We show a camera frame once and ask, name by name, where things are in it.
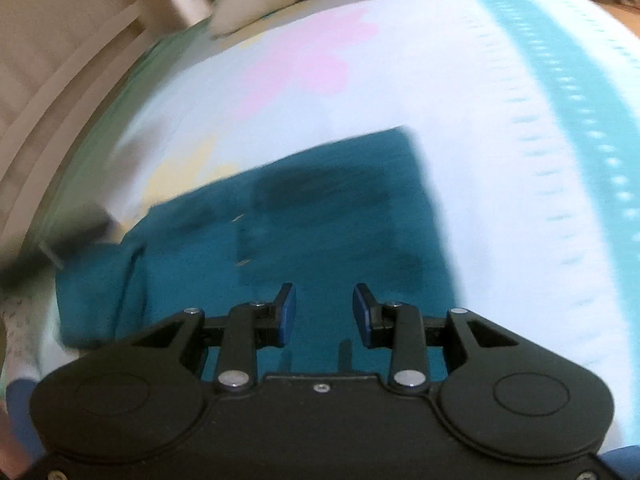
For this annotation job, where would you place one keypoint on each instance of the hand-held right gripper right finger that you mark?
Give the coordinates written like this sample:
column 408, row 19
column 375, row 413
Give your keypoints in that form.
column 361, row 316

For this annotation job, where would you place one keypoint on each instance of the white patterned cloth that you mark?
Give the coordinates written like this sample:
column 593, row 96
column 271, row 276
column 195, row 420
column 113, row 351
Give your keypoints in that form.
column 17, row 335

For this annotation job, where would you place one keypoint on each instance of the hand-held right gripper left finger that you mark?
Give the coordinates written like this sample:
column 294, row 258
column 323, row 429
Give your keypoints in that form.
column 287, row 316

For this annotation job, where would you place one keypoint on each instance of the white pastel printed bed sheet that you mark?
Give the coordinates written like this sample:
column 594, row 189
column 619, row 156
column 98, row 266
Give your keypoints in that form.
column 500, row 135

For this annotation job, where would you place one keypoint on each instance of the beige panelled headboard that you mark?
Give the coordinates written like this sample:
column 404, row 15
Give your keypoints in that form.
column 55, row 70

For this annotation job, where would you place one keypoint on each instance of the teal pants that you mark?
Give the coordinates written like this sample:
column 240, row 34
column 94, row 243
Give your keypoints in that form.
column 325, row 220

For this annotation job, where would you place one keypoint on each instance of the person's blue trouser leg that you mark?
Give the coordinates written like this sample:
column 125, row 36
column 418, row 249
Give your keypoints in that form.
column 622, row 465
column 20, row 415

